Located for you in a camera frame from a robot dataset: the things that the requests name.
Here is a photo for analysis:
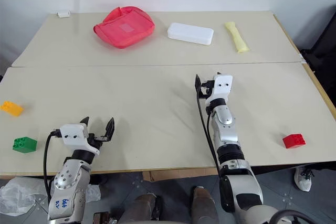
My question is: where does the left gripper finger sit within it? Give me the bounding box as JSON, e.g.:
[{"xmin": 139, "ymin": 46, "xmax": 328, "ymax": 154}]
[
  {"xmin": 104, "ymin": 117, "xmax": 116, "ymax": 141},
  {"xmin": 79, "ymin": 116, "xmax": 91, "ymax": 133}
]

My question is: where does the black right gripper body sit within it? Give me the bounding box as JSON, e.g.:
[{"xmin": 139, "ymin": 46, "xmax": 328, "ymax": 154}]
[{"xmin": 197, "ymin": 79, "xmax": 215, "ymax": 99}]

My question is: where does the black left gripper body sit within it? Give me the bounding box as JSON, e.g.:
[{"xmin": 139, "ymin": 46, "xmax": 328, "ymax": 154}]
[{"xmin": 87, "ymin": 133, "xmax": 109, "ymax": 150}]

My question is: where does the pale yellow plastic tube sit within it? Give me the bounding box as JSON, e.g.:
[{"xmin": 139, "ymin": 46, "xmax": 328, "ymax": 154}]
[{"xmin": 224, "ymin": 21, "xmax": 251, "ymax": 54}]

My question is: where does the white plastic box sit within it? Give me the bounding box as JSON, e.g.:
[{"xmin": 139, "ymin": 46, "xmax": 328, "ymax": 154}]
[{"xmin": 167, "ymin": 22, "xmax": 215, "ymax": 46}]

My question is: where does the green toy brick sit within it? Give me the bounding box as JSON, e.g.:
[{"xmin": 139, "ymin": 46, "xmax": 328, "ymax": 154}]
[{"xmin": 12, "ymin": 136, "xmax": 38, "ymax": 154}]

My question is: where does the orange toy brick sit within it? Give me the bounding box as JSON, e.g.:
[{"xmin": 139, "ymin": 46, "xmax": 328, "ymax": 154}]
[{"xmin": 0, "ymin": 100, "xmax": 25, "ymax": 118}]

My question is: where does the brown cardboard sheet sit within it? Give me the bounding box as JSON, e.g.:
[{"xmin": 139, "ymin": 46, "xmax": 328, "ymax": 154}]
[{"xmin": 141, "ymin": 167, "xmax": 220, "ymax": 183}]

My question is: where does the dark brown rounded shape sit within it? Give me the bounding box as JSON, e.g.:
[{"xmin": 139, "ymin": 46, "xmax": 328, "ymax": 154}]
[
  {"xmin": 124, "ymin": 194, "xmax": 164, "ymax": 224},
  {"xmin": 190, "ymin": 186, "xmax": 219, "ymax": 224}
]

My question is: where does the red mesh zip pouch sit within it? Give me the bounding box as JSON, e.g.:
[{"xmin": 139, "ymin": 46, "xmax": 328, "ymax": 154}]
[{"xmin": 93, "ymin": 6, "xmax": 156, "ymax": 50}]

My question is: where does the clear plastic bag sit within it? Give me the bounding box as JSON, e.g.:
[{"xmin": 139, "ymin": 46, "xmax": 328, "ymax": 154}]
[{"xmin": 0, "ymin": 176, "xmax": 102, "ymax": 216}]

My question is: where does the red toy brick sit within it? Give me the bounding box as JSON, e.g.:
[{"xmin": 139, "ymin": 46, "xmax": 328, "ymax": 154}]
[{"xmin": 282, "ymin": 133, "xmax": 307, "ymax": 150}]

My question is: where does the black chair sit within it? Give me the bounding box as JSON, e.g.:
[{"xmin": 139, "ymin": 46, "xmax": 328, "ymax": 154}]
[{"xmin": 299, "ymin": 5, "xmax": 336, "ymax": 112}]

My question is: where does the white sneaker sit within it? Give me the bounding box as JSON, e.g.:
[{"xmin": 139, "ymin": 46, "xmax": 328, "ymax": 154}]
[{"xmin": 293, "ymin": 166, "xmax": 315, "ymax": 193}]

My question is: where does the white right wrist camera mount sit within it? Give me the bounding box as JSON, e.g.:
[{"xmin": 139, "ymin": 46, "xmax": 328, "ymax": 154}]
[{"xmin": 205, "ymin": 74, "xmax": 234, "ymax": 104}]

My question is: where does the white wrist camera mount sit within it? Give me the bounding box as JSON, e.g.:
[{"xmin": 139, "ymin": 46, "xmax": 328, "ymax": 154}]
[
  {"xmin": 205, "ymin": 74, "xmax": 234, "ymax": 104},
  {"xmin": 59, "ymin": 124, "xmax": 101, "ymax": 155}
]

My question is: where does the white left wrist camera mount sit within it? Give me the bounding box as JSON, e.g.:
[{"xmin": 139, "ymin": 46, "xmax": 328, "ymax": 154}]
[{"xmin": 59, "ymin": 124, "xmax": 101, "ymax": 155}]

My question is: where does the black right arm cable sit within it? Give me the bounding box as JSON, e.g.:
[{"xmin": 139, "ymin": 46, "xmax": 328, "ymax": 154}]
[{"xmin": 196, "ymin": 94, "xmax": 225, "ymax": 178}]

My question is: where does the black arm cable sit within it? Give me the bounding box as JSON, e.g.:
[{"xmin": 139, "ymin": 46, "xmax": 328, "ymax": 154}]
[
  {"xmin": 43, "ymin": 129, "xmax": 62, "ymax": 201},
  {"xmin": 196, "ymin": 94, "xmax": 225, "ymax": 178}
]

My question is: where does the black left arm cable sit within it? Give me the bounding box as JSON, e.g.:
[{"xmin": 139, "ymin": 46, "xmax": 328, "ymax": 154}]
[{"xmin": 43, "ymin": 129, "xmax": 62, "ymax": 201}]

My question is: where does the black cable loop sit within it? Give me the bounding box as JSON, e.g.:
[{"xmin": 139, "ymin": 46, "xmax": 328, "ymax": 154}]
[{"xmin": 269, "ymin": 209, "xmax": 316, "ymax": 224}]

